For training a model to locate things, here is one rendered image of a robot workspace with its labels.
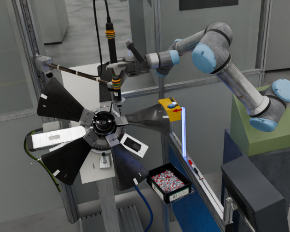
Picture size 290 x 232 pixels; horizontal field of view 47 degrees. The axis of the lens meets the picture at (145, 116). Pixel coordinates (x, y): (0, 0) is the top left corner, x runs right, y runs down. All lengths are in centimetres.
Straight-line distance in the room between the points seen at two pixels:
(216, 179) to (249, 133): 148
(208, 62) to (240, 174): 46
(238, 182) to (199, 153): 173
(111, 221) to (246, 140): 105
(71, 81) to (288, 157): 129
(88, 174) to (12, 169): 94
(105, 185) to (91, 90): 58
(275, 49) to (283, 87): 369
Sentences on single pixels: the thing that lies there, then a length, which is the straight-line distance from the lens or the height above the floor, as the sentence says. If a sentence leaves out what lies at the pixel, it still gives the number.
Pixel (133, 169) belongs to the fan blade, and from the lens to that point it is 174.
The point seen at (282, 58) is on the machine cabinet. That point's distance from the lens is 545.
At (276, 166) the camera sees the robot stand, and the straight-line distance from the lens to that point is 192.
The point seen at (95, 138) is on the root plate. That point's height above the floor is 112.
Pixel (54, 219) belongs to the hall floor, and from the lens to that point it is 301.
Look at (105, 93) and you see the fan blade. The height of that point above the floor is 131.
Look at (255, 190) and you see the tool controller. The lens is 125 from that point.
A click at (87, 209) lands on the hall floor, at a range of 301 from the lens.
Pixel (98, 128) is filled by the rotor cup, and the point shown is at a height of 120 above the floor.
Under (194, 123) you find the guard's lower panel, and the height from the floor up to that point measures 62.
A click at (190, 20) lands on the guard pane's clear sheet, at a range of 248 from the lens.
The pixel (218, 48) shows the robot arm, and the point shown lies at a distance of 142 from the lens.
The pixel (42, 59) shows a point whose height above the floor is 142.
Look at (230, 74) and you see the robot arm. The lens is 147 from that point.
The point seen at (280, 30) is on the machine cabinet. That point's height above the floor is 65.
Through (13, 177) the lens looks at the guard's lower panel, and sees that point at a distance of 280.
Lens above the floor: 206
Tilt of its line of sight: 29 degrees down
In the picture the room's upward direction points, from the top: 5 degrees counter-clockwise
